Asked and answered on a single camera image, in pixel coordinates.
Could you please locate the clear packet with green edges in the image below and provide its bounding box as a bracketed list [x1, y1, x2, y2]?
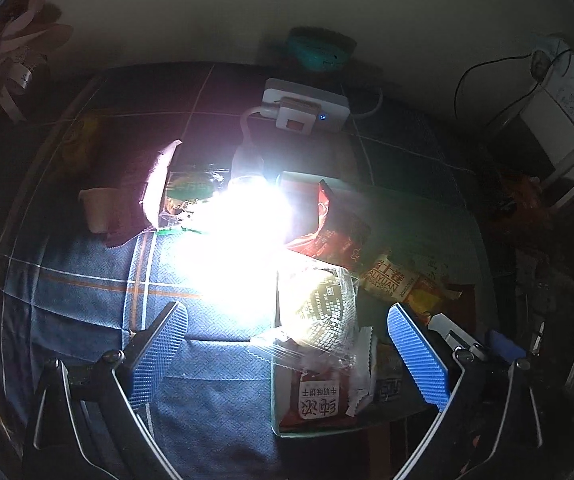
[157, 170, 228, 236]

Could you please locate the blue plaid cloth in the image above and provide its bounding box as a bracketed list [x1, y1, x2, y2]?
[0, 62, 518, 480]

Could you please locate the orange snack packet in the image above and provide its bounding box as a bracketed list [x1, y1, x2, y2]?
[357, 255, 463, 316]

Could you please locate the white appliance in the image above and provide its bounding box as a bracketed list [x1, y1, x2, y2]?
[517, 35, 574, 211]

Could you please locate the white cable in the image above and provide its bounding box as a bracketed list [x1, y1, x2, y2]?
[349, 87, 384, 118]

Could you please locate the clear packet with pale pastry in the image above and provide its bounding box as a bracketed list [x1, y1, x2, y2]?
[252, 265, 363, 366]

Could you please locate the black cable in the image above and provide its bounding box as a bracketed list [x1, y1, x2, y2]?
[454, 50, 573, 126]

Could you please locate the white switch plug adapter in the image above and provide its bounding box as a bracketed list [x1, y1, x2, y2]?
[274, 99, 318, 131]

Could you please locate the purple snack packet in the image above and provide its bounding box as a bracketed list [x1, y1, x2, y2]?
[104, 140, 184, 248]

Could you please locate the long red snack packet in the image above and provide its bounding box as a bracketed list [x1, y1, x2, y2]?
[287, 180, 373, 273]

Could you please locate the red brown biscuit packet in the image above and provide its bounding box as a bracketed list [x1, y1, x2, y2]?
[279, 327, 378, 431]

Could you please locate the yellow snack packet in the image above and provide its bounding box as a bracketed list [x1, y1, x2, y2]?
[62, 117, 100, 176]

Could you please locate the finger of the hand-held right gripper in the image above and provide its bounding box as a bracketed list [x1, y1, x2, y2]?
[427, 312, 485, 361]
[487, 329, 528, 361]

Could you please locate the teal round object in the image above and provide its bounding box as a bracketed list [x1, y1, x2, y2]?
[287, 27, 358, 73]

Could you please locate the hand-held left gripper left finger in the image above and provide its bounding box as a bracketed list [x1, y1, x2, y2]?
[22, 301, 189, 480]

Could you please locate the white usb lamp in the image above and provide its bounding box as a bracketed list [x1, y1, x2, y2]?
[229, 106, 288, 196]

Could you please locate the white power strip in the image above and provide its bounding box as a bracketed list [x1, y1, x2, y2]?
[262, 77, 352, 133]

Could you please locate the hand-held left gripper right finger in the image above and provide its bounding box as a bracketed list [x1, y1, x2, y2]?
[387, 302, 545, 480]

